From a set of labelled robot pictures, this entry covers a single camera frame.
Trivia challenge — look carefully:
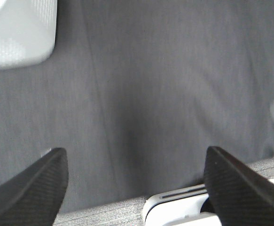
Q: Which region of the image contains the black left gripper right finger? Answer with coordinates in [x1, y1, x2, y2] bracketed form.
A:
[204, 146, 274, 226]

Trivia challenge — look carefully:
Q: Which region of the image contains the black table mat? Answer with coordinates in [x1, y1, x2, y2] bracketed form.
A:
[0, 0, 274, 213]

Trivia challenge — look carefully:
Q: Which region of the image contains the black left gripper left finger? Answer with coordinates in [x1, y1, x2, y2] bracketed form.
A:
[0, 147, 69, 226]

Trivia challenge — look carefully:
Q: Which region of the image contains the white plastic storage box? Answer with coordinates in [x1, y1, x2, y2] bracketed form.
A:
[0, 0, 58, 70]

